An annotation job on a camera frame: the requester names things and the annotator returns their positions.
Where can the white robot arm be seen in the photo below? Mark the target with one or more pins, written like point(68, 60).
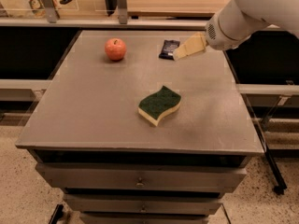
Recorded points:
point(281, 13)

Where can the red apple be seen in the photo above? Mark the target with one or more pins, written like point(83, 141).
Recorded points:
point(115, 49)

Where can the grey drawer cabinet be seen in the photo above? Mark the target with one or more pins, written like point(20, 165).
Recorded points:
point(113, 165)

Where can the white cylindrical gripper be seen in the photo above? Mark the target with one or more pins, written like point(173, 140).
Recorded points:
point(219, 36)

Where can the green and yellow sponge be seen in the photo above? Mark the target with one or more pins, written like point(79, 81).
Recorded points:
point(158, 105)

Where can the black metal stand leg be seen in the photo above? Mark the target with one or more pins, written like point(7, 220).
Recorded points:
point(280, 185)

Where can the wooden shelf with metal posts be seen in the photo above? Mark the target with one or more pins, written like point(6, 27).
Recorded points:
point(140, 14)

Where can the dark blue rxbar wrapper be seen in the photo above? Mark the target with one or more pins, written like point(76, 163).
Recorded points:
point(168, 49)

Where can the small black object on shelf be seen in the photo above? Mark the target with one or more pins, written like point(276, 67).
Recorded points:
point(64, 2)

